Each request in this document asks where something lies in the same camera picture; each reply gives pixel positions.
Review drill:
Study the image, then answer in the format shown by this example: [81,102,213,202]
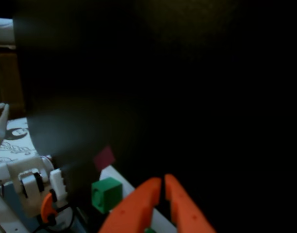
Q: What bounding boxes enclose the white leader gripper handle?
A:
[0,103,10,146]

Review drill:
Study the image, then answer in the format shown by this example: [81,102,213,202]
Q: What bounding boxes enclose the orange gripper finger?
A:
[99,178,163,233]
[165,173,216,233]

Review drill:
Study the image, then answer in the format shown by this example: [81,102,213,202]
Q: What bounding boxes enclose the white numbered grid paper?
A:
[97,164,180,233]

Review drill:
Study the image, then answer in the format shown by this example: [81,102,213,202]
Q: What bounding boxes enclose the magenta square block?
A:
[94,145,116,170]

